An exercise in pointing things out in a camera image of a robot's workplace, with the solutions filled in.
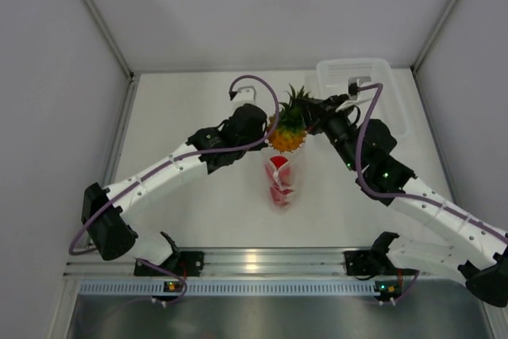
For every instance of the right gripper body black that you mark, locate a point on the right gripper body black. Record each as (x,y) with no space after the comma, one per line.
(329,120)

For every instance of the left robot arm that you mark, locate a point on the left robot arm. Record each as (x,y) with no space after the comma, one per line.
(111,215)

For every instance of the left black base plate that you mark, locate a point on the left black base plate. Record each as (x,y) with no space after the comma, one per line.
(174,263)

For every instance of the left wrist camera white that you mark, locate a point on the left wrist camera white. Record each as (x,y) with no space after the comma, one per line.
(242,96)

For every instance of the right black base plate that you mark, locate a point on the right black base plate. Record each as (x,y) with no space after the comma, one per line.
(361,263)

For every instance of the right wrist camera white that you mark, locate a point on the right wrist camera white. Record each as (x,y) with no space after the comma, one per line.
(354,85)

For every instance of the fake pineapple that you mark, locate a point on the fake pineapple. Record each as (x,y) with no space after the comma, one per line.
(290,132)

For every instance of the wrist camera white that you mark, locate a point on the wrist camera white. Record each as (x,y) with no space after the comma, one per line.
(354,85)
(242,96)

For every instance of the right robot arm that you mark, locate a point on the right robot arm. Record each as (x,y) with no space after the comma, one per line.
(474,253)

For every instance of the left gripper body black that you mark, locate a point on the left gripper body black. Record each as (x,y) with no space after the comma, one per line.
(255,147)

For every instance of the clear zip top bag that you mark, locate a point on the clear zip top bag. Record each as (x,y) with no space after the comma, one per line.
(284,174)

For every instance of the aluminium mounting rail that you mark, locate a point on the aluminium mounting rail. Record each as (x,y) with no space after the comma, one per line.
(227,263)

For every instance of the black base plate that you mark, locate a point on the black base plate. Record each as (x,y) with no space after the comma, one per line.
(361,263)
(174,263)

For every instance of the white slotted cable duct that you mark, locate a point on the white slotted cable duct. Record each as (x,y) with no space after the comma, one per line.
(161,288)

